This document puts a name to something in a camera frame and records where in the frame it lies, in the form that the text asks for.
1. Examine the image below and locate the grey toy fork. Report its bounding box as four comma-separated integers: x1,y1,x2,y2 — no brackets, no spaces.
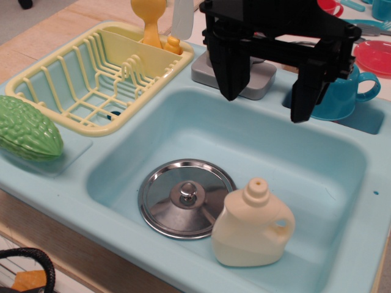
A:
356,23,391,36

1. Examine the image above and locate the black braided cable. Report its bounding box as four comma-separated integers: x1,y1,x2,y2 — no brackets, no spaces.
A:
0,247,56,293

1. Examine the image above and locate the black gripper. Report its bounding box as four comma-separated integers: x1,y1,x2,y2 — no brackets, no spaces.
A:
200,1,361,123

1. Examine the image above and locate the small orange toy bottle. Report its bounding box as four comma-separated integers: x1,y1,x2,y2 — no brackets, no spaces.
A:
164,36,183,55

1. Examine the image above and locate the teal toy utensil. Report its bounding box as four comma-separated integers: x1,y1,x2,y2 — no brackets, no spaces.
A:
340,0,366,12

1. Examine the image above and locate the cream detergent bottle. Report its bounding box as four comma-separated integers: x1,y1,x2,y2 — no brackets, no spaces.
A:
211,178,296,267

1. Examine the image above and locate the yellow toy spoon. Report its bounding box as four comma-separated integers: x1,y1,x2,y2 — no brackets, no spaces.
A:
131,0,166,49

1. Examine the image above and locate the grey faucet base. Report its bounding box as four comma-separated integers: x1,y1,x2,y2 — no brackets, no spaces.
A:
191,51,277,100

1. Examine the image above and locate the round metal pot lid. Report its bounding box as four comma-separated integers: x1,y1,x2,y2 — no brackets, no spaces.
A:
138,159,236,240

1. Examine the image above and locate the orange cloth piece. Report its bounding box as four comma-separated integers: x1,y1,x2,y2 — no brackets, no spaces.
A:
11,270,46,292

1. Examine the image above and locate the pink toy plate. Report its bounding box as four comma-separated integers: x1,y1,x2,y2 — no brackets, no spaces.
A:
354,40,390,78

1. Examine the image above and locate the green bitter melon toy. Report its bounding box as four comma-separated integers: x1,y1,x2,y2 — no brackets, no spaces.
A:
1,95,64,162

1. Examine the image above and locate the teal toy cup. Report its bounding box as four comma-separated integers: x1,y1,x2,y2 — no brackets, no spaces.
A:
371,0,391,21

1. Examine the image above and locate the blue toy cup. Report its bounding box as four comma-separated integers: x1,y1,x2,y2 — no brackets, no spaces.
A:
311,65,381,121

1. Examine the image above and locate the yellow dish drying rack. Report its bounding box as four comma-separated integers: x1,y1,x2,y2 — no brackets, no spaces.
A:
4,21,194,137

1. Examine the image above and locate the white toy spatula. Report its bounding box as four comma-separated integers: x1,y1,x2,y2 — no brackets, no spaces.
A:
171,0,194,40

